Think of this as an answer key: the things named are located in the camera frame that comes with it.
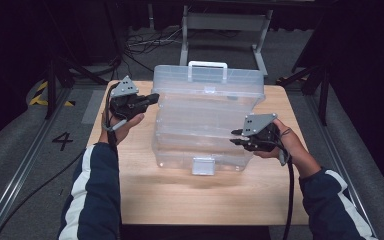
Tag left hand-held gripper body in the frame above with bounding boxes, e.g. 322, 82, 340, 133
108, 75, 148, 121

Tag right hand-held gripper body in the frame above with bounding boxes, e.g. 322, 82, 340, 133
241, 112, 282, 153

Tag clear plastic storage box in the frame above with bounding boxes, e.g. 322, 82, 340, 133
150, 60, 267, 176

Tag person's left hand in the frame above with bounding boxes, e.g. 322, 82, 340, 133
98, 109, 145, 146

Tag person's right hand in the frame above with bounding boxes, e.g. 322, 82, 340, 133
253, 118, 323, 180

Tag black metal stand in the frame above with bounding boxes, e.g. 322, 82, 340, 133
44, 0, 110, 120
276, 61, 332, 127

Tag yellow black hazard tape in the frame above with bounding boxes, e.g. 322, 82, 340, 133
28, 80, 77, 108

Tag left hand-held gripper cable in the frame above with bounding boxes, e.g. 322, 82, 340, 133
101, 82, 128, 155

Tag hand-held gripper cable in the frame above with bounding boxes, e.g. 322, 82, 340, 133
101, 82, 128, 155
274, 127, 297, 240

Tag tangle of floor cables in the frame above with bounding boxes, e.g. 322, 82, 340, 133
122, 25, 185, 83

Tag right hand-held gripper cable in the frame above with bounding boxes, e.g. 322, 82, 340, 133
274, 127, 297, 240

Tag grey metal table frame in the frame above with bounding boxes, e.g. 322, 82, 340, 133
178, 4, 275, 80

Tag black floor cable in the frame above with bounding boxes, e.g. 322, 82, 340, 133
0, 149, 86, 240

